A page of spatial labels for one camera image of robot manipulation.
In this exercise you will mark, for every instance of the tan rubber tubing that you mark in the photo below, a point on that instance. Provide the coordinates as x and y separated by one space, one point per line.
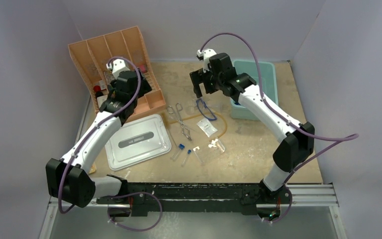
167 123

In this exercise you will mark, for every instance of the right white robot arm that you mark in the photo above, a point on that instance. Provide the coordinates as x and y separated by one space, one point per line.
219 74

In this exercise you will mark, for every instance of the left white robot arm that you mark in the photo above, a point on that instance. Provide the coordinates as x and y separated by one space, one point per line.
68 178

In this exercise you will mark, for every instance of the small white plastic packet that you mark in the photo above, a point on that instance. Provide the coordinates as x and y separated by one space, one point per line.
207 127

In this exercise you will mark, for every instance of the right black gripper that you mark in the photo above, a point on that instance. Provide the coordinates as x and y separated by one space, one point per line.
200 77

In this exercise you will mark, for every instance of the clear test tube rack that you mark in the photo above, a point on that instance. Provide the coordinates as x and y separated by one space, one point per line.
209 151

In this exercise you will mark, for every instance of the blue safety glasses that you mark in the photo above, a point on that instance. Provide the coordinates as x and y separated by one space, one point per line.
204 110

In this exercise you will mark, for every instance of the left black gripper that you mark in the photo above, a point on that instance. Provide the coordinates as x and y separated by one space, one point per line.
143 88

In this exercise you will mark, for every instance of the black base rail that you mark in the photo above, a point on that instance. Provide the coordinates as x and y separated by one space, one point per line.
245 198

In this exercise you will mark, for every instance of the metal crucible tongs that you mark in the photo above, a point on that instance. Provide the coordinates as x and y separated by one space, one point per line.
176 111

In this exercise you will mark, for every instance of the small blue-capped test tube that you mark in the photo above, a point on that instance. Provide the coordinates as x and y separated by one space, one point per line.
186 158

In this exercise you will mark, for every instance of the large blue-capped test tube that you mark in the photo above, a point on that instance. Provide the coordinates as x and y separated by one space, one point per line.
177 152

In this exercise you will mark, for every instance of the teal plastic bin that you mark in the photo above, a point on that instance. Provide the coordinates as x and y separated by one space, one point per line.
269 85

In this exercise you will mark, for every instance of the white storage box lid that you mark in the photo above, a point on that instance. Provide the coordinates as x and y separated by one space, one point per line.
137 141

